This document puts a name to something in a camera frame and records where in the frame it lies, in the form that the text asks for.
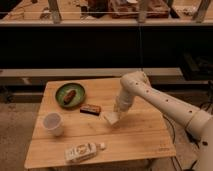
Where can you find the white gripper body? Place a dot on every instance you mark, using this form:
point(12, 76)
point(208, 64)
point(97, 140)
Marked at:
point(122, 105)

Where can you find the white sponge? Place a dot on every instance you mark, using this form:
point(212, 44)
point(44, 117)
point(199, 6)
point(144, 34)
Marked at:
point(111, 117)

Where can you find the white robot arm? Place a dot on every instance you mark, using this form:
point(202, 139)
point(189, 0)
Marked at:
point(196, 121)

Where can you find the brown chocolate bar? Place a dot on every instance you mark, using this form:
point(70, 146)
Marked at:
point(90, 109)

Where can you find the brown pastry on plate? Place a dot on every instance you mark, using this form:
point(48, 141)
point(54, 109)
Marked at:
point(69, 96)

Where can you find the green plate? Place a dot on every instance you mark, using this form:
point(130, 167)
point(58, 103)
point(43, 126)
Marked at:
point(64, 89)

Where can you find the wooden table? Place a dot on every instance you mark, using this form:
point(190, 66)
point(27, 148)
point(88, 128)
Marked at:
point(142, 134)

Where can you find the white plastic cup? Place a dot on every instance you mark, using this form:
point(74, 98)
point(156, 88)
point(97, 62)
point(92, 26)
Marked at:
point(52, 123)

